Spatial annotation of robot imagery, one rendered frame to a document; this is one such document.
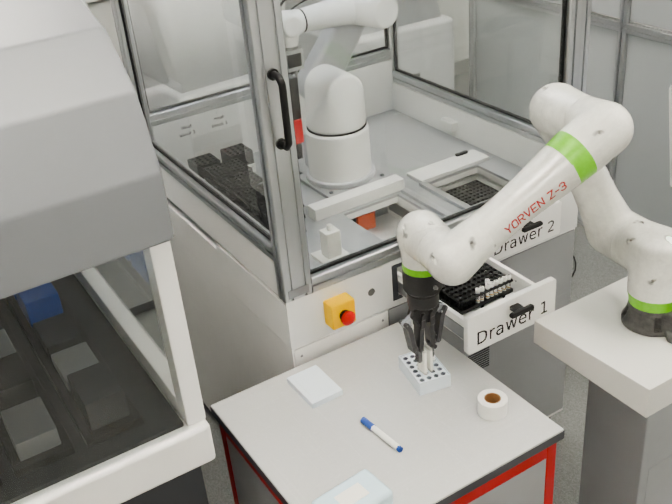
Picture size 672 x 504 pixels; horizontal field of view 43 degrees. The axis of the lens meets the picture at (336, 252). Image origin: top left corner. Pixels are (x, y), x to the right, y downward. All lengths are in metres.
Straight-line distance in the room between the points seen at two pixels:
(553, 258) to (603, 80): 1.53
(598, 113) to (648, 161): 2.17
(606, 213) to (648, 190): 1.90
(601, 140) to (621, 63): 2.14
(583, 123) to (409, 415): 0.78
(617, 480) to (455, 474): 0.70
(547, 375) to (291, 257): 1.21
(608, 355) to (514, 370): 0.75
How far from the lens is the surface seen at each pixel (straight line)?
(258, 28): 1.89
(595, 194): 2.17
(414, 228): 1.87
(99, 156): 1.56
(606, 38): 4.06
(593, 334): 2.23
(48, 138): 1.54
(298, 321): 2.21
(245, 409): 2.15
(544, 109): 2.00
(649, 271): 2.16
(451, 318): 2.19
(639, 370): 2.13
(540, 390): 3.03
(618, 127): 1.89
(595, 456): 2.54
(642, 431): 2.35
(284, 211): 2.05
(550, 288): 2.26
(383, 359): 2.25
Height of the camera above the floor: 2.13
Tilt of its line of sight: 30 degrees down
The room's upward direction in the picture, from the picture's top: 5 degrees counter-clockwise
